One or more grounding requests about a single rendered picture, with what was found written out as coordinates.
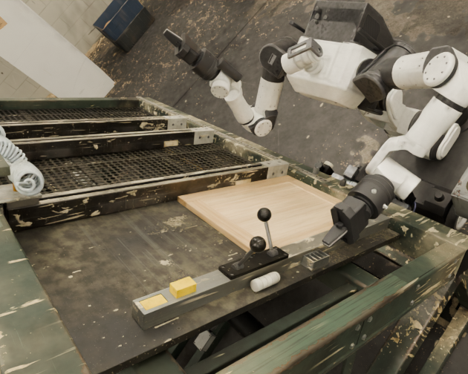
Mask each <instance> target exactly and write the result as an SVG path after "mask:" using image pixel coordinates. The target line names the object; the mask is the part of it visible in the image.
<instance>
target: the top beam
mask: <svg viewBox="0 0 468 374"><path fill-rule="evenodd" d="M0 374H92V373H91V371H90V370H89V368H88V365H87V364H86V362H85V360H84V358H83V357H82V355H81V353H80V351H79V350H78V348H77V346H76V344H75V343H74V340H73V338H72V337H71V335H70V333H69V331H68V330H67V328H66V326H65V325H64V323H63V321H62V319H61V318H60V316H59V313H58V312H57V311H56V308H55V306H54V305H53V303H52V301H51V299H50V298H49V296H48V294H47V292H46V291H45V288H44V286H43V285H42V283H41V281H40V279H39V278H38V276H37V274H36V272H35V271H34V269H33V267H32V265H31V264H30V261H29V260H28V258H27V256H26V254H25V252H24V251H23V249H22V247H21V245H20V244H19V242H18V240H17V238H16V236H15V235H14V233H13V231H12V229H11V227H10V225H9V224H8V222H7V220H6V218H5V217H4V215H3V213H2V211H1V209H0Z"/></svg>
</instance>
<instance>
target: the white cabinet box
mask: <svg viewBox="0 0 468 374"><path fill-rule="evenodd" d="M0 56H1V57H2V58H3V59H5V60H6V61H8V62H9V63H10V64H12V65H13V66H15V67H16V68H18V69H19V70H20V71H21V72H23V73H24V74H26V75H27V76H29V77H30V78H31V79H33V80H34V81H35V82H37V83H39V84H40V85H41V86H42V87H44V88H45V89H47V90H48V91H50V92H51V93H52V94H53V95H55V96H57V97H58V98H65V97H105V96H106V95H107V93H108V92H109V91H110V90H111V89H112V88H113V87H114V85H115V84H116V83H115V82H114V81H113V80H112V79H111V78H110V77H109V76H107V75H106V74H105V73H104V72H103V71H102V70H101V69H100V68H99V67H98V66H97V65H95V64H94V63H93V62H92V61H91V60H90V59H89V58H88V57H87V56H85V55H84V54H83V53H82V52H81V51H79V50H78V49H77V48H76V47H74V46H73V45H72V44H71V43H70V42H69V41H68V40H67V39H66V38H65V37H63V36H62V35H61V34H60V33H58V32H57V31H56V30H55V29H54V28H53V27H51V26H50V25H49V24H48V23H47V22H46V21H45V20H44V19H43V18H41V17H40V16H39V15H38V14H37V13H35V12H34V11H33V10H32V9H30V8H29V7H28V6H27V5H26V4H25V3H24V2H23V1H22V0H0Z"/></svg>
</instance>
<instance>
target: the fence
mask: <svg viewBox="0 0 468 374"><path fill-rule="evenodd" d="M389 221H390V217H387V216H385V215H384V214H380V215H379V216H378V217H377V218H376V219H368V225H367V226H366V227H365V228H364V229H363V230H362V231H361V232H360V237H359V238H358V240H359V239H362V238H364V237H367V236H369V235H371V234H373V233H376V232H378V231H381V230H383V229H386V228H387V227H388V224H389ZM329 230H330V229H329ZM329 230H327V231H325V232H321V233H319V234H315V235H313V236H310V237H307V238H305V239H302V240H299V241H296V242H294V243H291V244H288V245H286V246H282V247H280V249H281V250H283V251H284V252H286V253H288V254H289V257H288V258H286V259H284V260H281V261H279V262H277V263H274V264H271V265H269V266H266V267H264V268H261V269H258V270H256V271H254V272H251V273H248V274H246V275H243V276H241V277H239V278H236V279H233V280H230V279H229V278H228V277H226V276H225V275H224V274H223V273H222V272H220V271H219V270H216V271H214V272H210V273H208V274H205V275H202V276H199V277H197V278H193V280H194V282H196V283H197V286H196V291H195V292H192V293H189V294H188V295H184V296H182V297H180V298H176V297H175V296H174V295H173V294H172V293H171V292H170V291H169V288H166V289H163V290H160V291H158V292H154V293H152V294H150V295H146V296H144V297H142V298H138V299H136V300H133V301H132V317H133V318H134V319H135V320H136V322H137V323H138V324H139V325H140V327H141V328H142V329H143V330H145V329H148V328H150V327H153V326H155V325H157V324H160V323H163V322H164V321H168V320H169V319H171V318H174V317H177V316H179V315H182V314H184V313H185V312H188V311H190V310H193V309H196V308H198V307H200V306H203V305H204V304H208V303H210V302H212V301H215V300H217V299H219V298H222V297H224V296H226V295H229V294H231V293H233V292H236V291H238V290H240V289H243V288H245V287H247V286H250V282H251V280H254V279H256V278H259V277H261V276H263V275H266V274H268V273H271V272H278V273H281V272H283V271H286V270H288V269H291V268H293V267H295V266H298V265H300V264H301V263H302V258H303V255H306V254H308V253H310V252H313V251H316V250H317V249H319V250H321V251H322V252H324V253H325V254H326V253H329V252H331V251H333V250H335V249H338V248H340V247H343V246H345V245H348V243H346V242H344V241H343V240H341V239H340V240H338V241H337V242H336V243H335V244H334V245H333V246H332V247H331V248H328V247H327V246H325V245H323V243H322V239H323V238H324V237H325V236H326V234H327V233H328V232H329ZM159 294H161V295H162V296H163V297H164V298H165V299H166V300H167V301H168V302H166V303H164V304H161V305H159V306H156V307H153V308H151V309H148V310H145V309H144V307H143V306H142V305H141V303H140V301H144V300H145V299H148V298H152V297H154V296H156V295H159Z"/></svg>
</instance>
